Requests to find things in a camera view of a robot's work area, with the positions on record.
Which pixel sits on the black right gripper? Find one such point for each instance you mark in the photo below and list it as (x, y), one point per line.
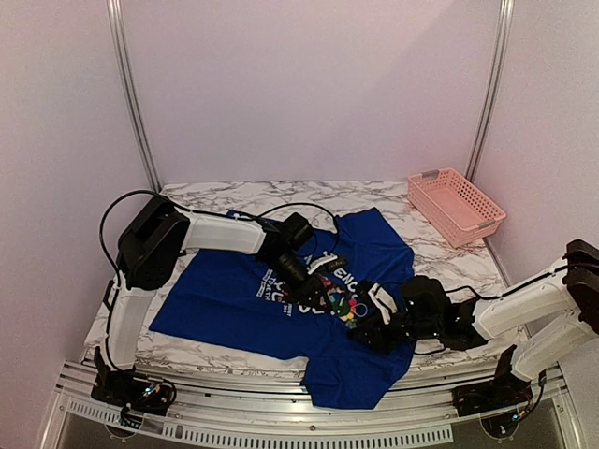
(374, 328)

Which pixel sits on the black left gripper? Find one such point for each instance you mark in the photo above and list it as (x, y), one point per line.
(311, 289)

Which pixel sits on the blue printed t-shirt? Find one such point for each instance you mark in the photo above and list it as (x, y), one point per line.
(231, 299)

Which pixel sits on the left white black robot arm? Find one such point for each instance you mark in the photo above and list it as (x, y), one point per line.
(150, 247)

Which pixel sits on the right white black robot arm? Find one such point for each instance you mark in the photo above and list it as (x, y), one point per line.
(567, 291)

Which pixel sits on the pink perforated plastic basket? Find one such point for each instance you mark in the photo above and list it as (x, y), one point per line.
(456, 208)

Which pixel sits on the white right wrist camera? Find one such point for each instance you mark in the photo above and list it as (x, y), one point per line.
(381, 299)

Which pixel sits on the aluminium front rail frame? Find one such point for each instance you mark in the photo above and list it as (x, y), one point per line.
(226, 410)

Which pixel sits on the right aluminium corner post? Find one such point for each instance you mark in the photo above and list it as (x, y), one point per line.
(500, 48)

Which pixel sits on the aluminium corner post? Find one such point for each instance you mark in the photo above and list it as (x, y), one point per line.
(500, 48)
(117, 29)

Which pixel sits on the left aluminium corner post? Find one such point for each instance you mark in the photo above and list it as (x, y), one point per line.
(117, 29)

